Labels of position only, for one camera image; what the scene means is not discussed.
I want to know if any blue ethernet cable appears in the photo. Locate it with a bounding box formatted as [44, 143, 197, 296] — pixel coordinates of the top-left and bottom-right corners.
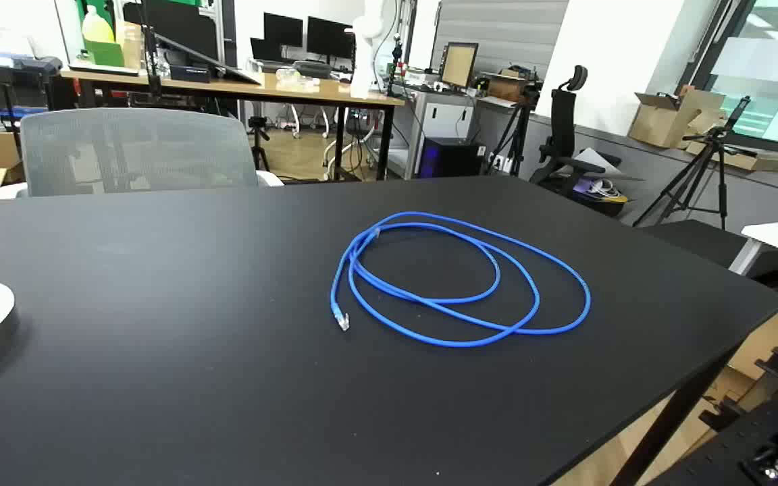
[328, 208, 594, 352]

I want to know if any dark computer tower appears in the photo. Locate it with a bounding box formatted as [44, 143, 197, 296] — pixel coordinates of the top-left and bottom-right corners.
[416, 135, 483, 181]

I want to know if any white cabinet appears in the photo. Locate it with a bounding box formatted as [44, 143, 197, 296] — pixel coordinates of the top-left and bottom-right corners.
[402, 84, 481, 178]

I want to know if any black slim tripod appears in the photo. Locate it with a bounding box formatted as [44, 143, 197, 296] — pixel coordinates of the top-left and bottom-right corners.
[487, 84, 537, 178]

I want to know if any wooden desk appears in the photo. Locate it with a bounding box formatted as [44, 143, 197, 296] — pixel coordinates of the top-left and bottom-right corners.
[59, 66, 408, 183]

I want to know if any black office chair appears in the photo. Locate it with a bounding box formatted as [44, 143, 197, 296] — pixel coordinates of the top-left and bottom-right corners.
[533, 63, 631, 219]

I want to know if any black computer monitor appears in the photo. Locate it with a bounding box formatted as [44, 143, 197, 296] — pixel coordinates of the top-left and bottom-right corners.
[263, 11, 305, 53]
[305, 13, 356, 63]

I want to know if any grey mesh office chair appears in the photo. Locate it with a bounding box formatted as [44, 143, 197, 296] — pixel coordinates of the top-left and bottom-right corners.
[16, 107, 265, 201]

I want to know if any open cardboard box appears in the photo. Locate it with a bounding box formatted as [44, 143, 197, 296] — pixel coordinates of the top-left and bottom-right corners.
[628, 84, 731, 151]

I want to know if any black table leg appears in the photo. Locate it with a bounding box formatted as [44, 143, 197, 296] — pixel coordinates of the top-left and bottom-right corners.
[609, 360, 736, 486]

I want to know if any green poster board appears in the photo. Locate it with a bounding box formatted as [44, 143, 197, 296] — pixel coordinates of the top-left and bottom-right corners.
[55, 0, 144, 77]

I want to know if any black storage crate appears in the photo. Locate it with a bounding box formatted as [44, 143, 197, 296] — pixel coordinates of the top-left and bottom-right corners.
[0, 53, 66, 120]

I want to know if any wooden picture frame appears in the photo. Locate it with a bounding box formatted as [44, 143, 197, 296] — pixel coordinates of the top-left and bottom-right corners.
[439, 40, 481, 89]

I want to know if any black camera tripod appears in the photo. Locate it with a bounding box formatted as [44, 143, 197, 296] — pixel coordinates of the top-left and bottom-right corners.
[632, 92, 758, 232]

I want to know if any black metal equipment frame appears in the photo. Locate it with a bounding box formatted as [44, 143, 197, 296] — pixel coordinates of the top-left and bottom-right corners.
[648, 350, 778, 486]

